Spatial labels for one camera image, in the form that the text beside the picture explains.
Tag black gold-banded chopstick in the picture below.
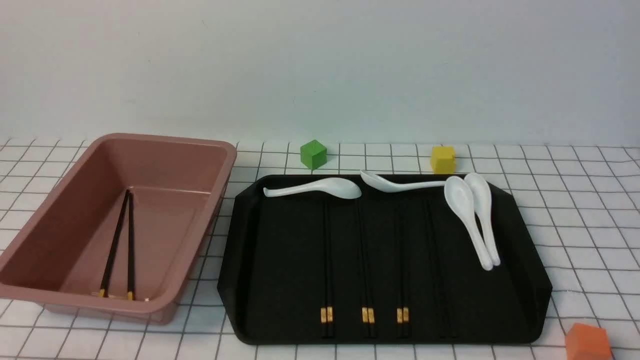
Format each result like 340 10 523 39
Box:
126 189 136 301
320 199 330 339
326 200 335 338
394 205 405 339
397 206 410 338
355 199 371 338
359 199 378 338
98 189 131 297

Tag white ceramic spoon left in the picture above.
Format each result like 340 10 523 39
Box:
263 177 362 199

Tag white ceramic spoon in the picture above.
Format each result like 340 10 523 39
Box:
263 177 362 199
464 172 501 267
444 175 494 271
359 170 446 193

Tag green cube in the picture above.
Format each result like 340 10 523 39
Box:
300 139 328 171

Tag white ceramic spoon middle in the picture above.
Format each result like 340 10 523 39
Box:
359 170 446 193

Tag black plastic tray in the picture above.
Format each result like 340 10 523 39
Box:
217 174 553 346

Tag yellow cube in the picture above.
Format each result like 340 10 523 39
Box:
430 146 456 174

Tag white ceramic spoon front right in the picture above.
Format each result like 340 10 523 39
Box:
444 175 494 271

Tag plain black chopstick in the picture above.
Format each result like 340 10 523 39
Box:
424 200 457 340

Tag white ceramic spoon far right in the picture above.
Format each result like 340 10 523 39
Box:
464 172 501 267

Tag black gold-banded chopstick in bin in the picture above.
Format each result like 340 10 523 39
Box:
126 189 136 301
98 189 131 297

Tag pink plastic bin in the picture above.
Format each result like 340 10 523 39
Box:
0 133 237 325

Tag orange cube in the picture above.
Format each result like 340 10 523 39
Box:
565 322 612 360

